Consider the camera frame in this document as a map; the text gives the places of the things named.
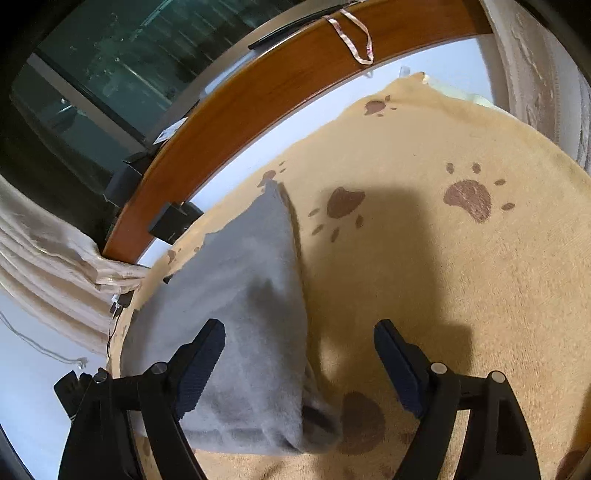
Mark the pink ribbon loop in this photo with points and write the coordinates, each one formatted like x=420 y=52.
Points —
x=358 y=50

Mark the cream pleated curtain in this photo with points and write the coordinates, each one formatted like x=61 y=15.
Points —
x=51 y=258

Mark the grey knit sweater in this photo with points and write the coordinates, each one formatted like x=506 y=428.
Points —
x=249 y=295

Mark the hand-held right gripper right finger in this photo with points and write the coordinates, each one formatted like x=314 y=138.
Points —
x=399 y=369

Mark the window glass pane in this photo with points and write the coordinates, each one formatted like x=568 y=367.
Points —
x=129 y=78

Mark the wooden window sill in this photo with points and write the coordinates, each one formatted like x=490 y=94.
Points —
x=258 y=101

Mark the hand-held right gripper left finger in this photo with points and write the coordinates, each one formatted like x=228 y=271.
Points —
x=201 y=364

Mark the black flat bar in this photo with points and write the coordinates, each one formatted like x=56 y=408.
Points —
x=295 y=25

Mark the yellow paw print blanket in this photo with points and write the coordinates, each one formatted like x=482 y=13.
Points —
x=415 y=258

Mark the dark open cardboard box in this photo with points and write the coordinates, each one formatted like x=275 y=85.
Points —
x=173 y=224

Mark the white paper card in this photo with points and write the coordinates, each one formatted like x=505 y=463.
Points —
x=168 y=131

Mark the black power adapter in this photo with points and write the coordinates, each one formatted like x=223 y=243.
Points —
x=123 y=302

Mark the cream embossed curtain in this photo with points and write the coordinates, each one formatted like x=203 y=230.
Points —
x=540 y=69

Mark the dark grey box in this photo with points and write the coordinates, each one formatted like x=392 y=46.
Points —
x=124 y=182

